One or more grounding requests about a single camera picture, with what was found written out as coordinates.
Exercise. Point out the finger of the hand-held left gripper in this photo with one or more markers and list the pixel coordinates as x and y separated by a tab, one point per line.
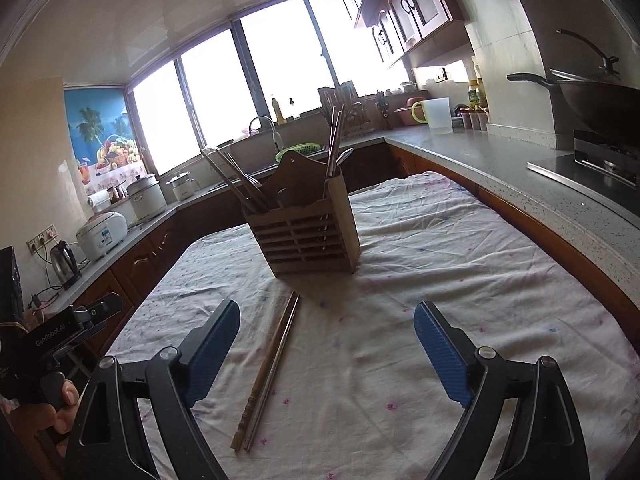
100	307

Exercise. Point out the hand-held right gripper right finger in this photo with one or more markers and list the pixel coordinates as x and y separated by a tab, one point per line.
442	350

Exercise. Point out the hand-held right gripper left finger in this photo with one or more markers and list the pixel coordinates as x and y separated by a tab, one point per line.
215	350

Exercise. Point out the ribbed wooden chopstick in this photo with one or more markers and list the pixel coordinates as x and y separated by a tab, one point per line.
262	370

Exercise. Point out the metal chopstick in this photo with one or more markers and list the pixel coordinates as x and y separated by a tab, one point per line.
272	375
331	145
339	130

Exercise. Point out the wooden utensil holder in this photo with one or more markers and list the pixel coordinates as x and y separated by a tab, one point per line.
300	240

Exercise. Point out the plain wooden chopstick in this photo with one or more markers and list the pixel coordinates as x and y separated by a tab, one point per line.
247	180
235	176
227	180

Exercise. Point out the person's left hand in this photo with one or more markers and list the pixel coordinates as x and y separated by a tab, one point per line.
35	422

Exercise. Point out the steel electric kettle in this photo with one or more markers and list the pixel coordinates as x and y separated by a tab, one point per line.
65	265

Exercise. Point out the white rice cooker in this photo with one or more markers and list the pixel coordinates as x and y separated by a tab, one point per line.
102	235

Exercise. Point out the floral white table cloth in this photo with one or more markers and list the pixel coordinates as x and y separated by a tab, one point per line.
400	260

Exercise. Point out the white cooker pot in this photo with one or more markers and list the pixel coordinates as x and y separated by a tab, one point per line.
127	210

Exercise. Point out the large white electric pot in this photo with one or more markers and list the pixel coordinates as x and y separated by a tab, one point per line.
147	200

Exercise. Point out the wooden base cabinets with counter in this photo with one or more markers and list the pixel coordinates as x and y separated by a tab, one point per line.
525	190

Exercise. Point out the green plastic basket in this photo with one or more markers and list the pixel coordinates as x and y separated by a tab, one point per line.
300	151

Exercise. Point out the metal spoon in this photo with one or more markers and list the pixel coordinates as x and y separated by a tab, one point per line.
345	156

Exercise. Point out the spice jar set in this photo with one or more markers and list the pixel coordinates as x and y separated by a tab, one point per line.
474	120

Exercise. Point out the curved metal faucet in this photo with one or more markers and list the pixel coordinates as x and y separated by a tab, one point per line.
260	119

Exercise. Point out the gas stove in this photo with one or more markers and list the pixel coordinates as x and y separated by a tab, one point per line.
600	165

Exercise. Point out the dark knife holder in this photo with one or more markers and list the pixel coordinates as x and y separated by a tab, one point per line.
385	110

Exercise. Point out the yellow dish soap bottle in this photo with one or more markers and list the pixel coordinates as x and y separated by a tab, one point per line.
278	110

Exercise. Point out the pale oil bottle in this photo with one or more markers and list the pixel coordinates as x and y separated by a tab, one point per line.
483	97

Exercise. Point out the yellow oil bottle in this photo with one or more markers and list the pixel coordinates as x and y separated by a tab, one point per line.
473	95

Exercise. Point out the dish rack with dishes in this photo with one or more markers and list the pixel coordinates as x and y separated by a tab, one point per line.
345	105

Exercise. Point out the kitchen window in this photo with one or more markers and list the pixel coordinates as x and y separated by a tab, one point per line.
280	75

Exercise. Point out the black wok with lid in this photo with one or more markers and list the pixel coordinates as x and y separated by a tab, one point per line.
600	105

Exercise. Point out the wall socket strip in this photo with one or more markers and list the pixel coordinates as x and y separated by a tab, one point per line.
42	241

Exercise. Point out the fruit and palm wall poster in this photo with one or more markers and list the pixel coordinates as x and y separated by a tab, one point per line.
100	130

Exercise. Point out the wooden wall cabinets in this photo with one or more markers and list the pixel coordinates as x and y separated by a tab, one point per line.
410	0

